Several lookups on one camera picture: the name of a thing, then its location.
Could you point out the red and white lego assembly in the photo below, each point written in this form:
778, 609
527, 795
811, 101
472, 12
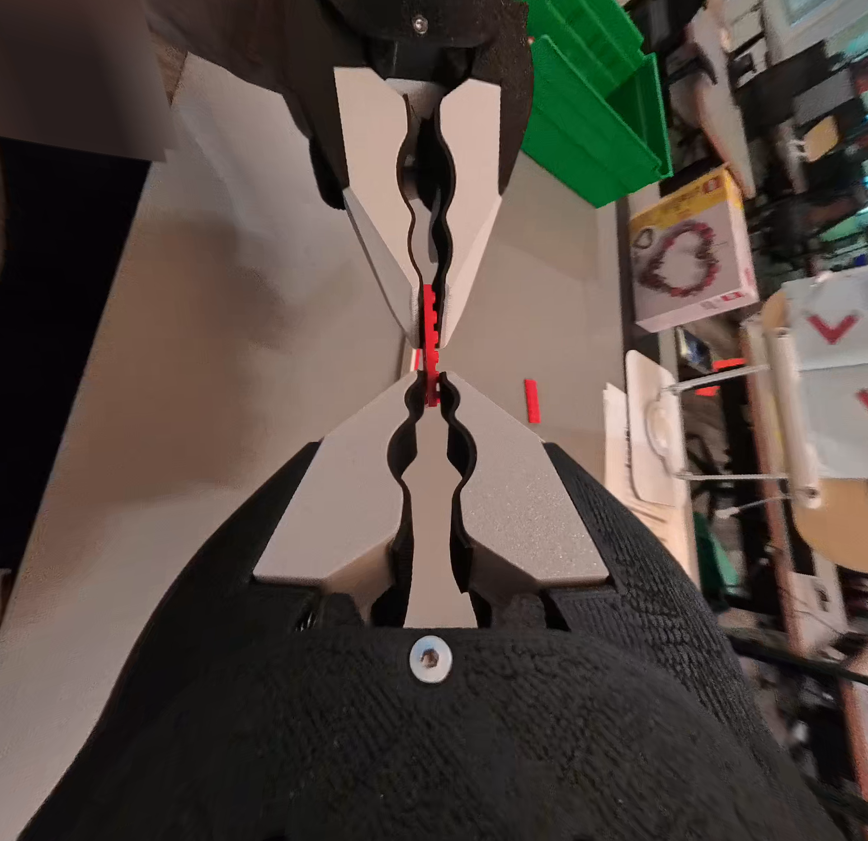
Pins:
430, 363

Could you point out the white paper bag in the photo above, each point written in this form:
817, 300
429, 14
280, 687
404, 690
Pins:
617, 441

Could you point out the white booklet stand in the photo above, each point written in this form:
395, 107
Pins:
790, 407

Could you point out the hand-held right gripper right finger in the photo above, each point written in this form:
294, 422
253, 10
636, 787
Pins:
529, 515

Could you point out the green storage bin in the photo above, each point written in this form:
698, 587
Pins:
597, 129
576, 7

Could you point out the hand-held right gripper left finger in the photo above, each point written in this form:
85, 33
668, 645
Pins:
332, 515

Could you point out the red lego plate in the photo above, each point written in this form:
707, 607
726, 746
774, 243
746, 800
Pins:
533, 400

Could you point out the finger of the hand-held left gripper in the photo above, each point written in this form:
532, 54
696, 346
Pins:
373, 163
475, 163

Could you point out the yellow white lego box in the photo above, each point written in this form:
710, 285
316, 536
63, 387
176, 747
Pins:
692, 251

